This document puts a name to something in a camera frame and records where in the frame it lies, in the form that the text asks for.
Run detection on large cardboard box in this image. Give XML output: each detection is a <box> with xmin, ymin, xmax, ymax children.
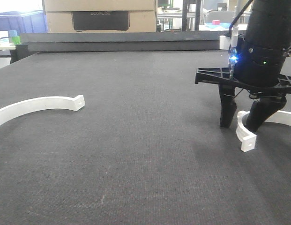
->
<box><xmin>42</xmin><ymin>0</ymin><xmax>157</xmax><ymax>33</ymax></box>

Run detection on white cable with connector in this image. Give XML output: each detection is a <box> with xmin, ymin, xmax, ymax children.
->
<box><xmin>228</xmin><ymin>0</ymin><xmax>254</xmax><ymax>80</ymax></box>

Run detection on blue tray with red block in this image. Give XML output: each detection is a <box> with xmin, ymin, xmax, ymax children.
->
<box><xmin>205</xmin><ymin>20</ymin><xmax>231</xmax><ymax>29</ymax></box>

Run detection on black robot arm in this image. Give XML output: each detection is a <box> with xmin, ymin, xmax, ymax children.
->
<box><xmin>195</xmin><ymin>0</ymin><xmax>291</xmax><ymax>132</ymax></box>

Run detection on white curved clamp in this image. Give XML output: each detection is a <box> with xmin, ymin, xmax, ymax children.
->
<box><xmin>236</xmin><ymin>110</ymin><xmax>291</xmax><ymax>152</ymax></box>
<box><xmin>0</xmin><ymin>95</ymin><xmax>85</xmax><ymax>126</ymax></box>

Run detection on white paper cup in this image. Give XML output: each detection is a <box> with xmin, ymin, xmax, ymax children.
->
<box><xmin>0</xmin><ymin>30</ymin><xmax>9</xmax><ymax>45</ymax></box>

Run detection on black gripper base plate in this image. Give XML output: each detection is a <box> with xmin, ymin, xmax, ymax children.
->
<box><xmin>195</xmin><ymin>67</ymin><xmax>291</xmax><ymax>132</ymax></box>

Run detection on green and blue cups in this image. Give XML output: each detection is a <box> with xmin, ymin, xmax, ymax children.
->
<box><xmin>9</xmin><ymin>30</ymin><xmax>21</xmax><ymax>45</ymax></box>

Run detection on dark raised table rail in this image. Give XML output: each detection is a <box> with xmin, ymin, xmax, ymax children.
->
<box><xmin>20</xmin><ymin>30</ymin><xmax>227</xmax><ymax>52</ymax></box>

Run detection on blue bin on side table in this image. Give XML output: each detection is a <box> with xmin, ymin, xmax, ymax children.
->
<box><xmin>0</xmin><ymin>10</ymin><xmax>48</xmax><ymax>34</ymax></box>

